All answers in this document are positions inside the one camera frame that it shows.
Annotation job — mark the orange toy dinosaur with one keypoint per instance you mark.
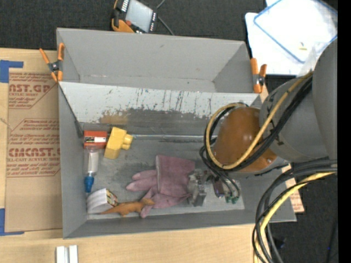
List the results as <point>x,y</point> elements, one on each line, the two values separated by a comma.
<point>128,207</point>

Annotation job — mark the brown cardboard board, red print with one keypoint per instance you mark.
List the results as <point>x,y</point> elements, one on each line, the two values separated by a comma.
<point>33,196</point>

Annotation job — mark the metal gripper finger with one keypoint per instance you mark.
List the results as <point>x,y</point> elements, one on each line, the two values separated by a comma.
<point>199,196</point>
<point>195,178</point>

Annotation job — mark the red small box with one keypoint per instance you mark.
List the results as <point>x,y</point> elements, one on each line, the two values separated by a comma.
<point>94,139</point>

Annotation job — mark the grey metal bin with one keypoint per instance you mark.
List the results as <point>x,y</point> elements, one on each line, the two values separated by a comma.
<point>153,64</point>

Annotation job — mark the yellow toy block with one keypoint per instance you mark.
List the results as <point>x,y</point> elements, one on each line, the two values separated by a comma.
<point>115,142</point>

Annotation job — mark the clear bottle with blue cap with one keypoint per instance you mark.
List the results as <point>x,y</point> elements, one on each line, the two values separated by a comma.
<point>92,160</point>

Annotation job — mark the pink rubber glove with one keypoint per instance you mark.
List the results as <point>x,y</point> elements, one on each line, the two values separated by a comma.
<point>170,177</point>

